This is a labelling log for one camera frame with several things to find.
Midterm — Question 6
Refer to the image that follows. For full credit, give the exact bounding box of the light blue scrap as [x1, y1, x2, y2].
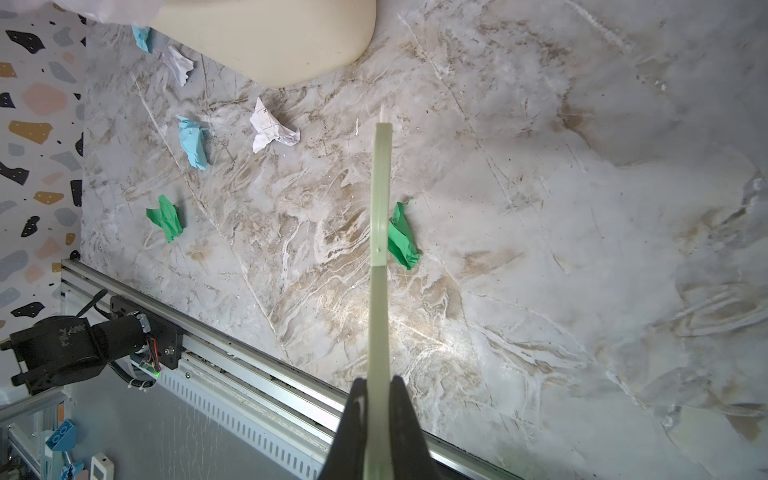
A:
[178, 116, 208, 171]
[132, 26, 152, 53]

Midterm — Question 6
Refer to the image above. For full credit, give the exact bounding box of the light blue scrap centre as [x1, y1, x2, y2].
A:
[178, 116, 208, 171]

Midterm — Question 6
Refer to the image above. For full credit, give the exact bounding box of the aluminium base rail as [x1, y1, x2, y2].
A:
[0, 259, 523, 480]

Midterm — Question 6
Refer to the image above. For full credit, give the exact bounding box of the pink plastic bin liner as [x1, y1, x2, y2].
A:
[1, 0, 166, 27]

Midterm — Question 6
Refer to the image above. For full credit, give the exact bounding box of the white scrap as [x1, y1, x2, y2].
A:
[250, 97, 301, 153]
[160, 45, 195, 86]

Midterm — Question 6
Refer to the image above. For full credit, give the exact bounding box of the green hand brush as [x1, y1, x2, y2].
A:
[363, 109, 394, 479]

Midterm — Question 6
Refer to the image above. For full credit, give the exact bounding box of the cream trash bin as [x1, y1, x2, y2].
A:
[151, 0, 377, 88]

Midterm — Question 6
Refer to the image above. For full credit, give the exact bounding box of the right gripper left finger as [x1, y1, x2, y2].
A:
[318, 378, 368, 480]

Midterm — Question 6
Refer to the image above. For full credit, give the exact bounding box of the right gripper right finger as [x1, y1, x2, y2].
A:
[389, 376, 439, 480]

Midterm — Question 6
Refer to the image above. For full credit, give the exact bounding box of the green scrap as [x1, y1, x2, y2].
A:
[388, 202, 421, 270]
[145, 195, 183, 243]

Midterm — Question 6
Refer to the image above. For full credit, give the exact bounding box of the light blue scrap far left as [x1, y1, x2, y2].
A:
[132, 26, 152, 53]

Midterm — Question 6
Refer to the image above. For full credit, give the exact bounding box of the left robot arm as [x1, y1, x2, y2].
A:
[1, 289, 183, 396]

